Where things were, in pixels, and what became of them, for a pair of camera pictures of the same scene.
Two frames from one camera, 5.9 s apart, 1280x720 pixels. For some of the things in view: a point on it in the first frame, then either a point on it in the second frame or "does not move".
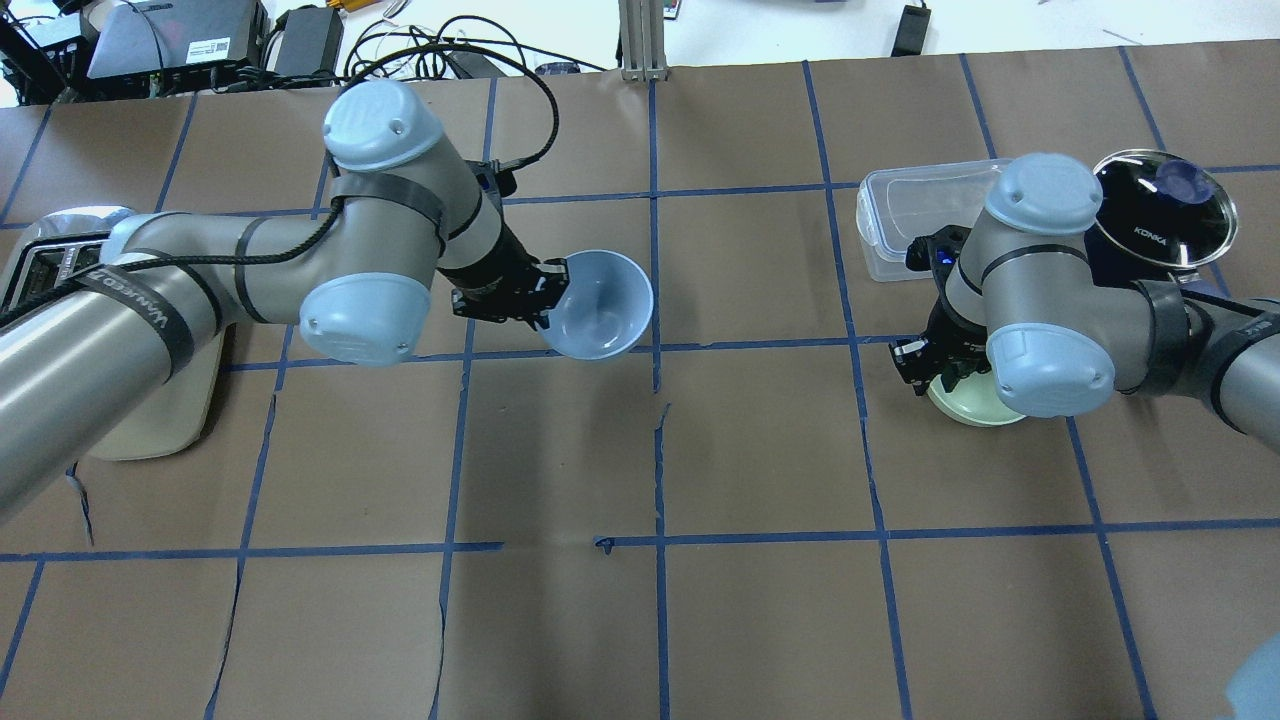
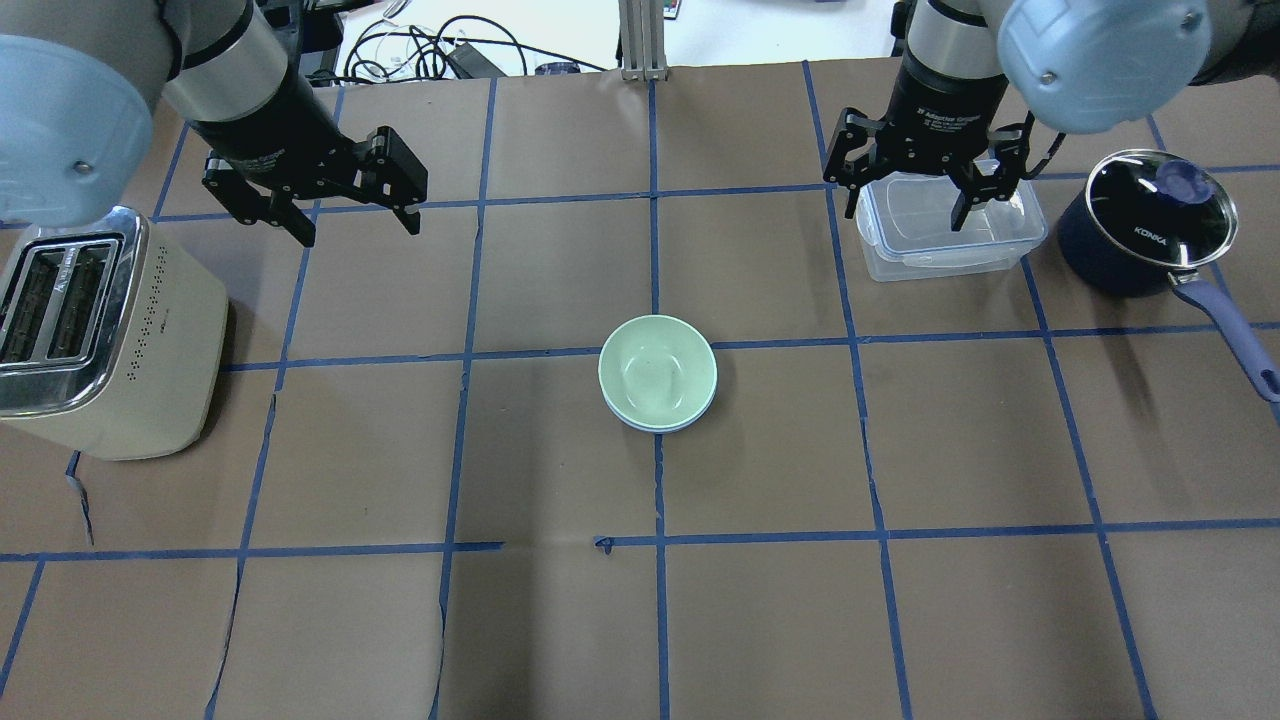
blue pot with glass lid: x=1160 y=212 does not move
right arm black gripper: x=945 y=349 to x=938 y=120
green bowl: x=977 y=400 to x=658 y=370
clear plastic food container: x=894 y=206 does not move
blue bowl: x=605 y=309 to x=661 y=429
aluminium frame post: x=643 y=40 does not move
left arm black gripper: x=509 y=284 to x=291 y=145
